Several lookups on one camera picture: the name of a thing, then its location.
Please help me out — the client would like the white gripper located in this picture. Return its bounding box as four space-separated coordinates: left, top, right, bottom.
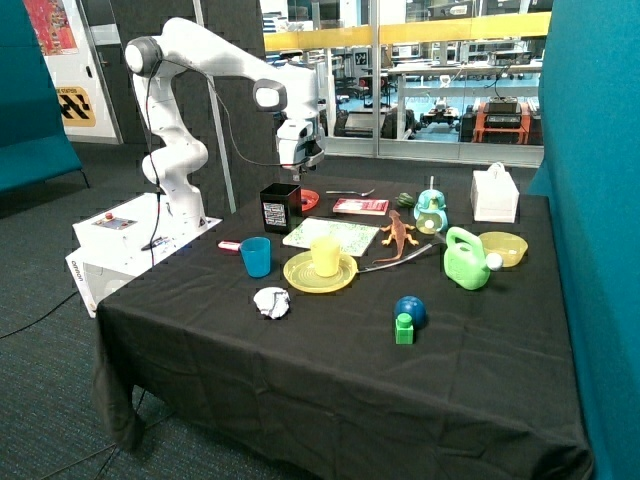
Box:
276 119 325 181

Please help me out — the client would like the pink highlighter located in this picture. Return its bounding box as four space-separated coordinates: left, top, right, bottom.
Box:
218 241 241 251

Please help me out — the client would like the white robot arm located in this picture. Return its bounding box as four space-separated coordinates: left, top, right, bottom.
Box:
125 17 325 234

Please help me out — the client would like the red kids book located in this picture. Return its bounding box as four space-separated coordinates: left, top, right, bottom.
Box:
332 198 389 216

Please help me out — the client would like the red plastic plate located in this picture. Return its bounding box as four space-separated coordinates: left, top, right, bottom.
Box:
301 189 320 211

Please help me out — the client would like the black square pen holder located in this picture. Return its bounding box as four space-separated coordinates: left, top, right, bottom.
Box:
260 183 302 234

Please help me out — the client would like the silver metal fork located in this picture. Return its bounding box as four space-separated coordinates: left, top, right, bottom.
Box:
325 189 375 198

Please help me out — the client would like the yellow plastic cup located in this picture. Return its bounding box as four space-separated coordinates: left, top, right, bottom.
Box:
310 236 341 278

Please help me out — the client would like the blue plastic cup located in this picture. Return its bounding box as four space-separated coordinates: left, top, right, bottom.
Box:
240 237 271 278

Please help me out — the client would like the yellow plastic plate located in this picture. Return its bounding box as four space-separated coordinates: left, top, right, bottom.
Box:
283 251 358 294

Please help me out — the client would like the green toy pepper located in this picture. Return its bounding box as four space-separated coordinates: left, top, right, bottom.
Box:
396 192 416 208

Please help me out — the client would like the orange toy lizard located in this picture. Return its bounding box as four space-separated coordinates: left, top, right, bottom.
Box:
380 209 419 260

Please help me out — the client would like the silver metal knife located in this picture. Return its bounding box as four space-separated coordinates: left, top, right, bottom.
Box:
358 243 435 274

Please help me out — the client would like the crumpled white paper ball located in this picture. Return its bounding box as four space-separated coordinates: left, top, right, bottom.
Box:
253 287 290 320

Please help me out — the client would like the teal penguin toy bottle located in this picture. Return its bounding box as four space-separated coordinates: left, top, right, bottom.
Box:
414 176 448 235

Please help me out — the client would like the black marker pen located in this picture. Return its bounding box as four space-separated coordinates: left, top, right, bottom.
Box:
141 237 170 251

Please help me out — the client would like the blue ball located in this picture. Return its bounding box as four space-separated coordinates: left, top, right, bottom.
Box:
393 295 427 329

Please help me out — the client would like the green toy watering can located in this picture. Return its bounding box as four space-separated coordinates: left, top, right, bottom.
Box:
444 227 503 290

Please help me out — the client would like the black tablecloth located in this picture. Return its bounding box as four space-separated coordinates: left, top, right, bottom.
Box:
92 195 595 479

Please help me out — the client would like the green toy block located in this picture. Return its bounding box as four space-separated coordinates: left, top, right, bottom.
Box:
394 312 414 345

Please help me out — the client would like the white paper box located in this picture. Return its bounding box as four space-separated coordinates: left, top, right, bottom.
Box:
470 162 519 223

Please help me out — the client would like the white robot control box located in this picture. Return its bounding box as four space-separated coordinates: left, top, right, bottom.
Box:
66 193 221 317

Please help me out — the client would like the yellow plastic bowl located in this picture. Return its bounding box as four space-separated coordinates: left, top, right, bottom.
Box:
479 231 528 268

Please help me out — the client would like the teal sofa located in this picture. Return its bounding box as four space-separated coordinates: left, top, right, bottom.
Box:
0 0 83 193

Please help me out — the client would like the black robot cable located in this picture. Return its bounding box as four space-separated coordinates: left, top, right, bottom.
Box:
141 57 286 252

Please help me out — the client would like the teal partition wall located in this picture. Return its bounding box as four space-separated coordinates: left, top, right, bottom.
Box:
529 1 639 479

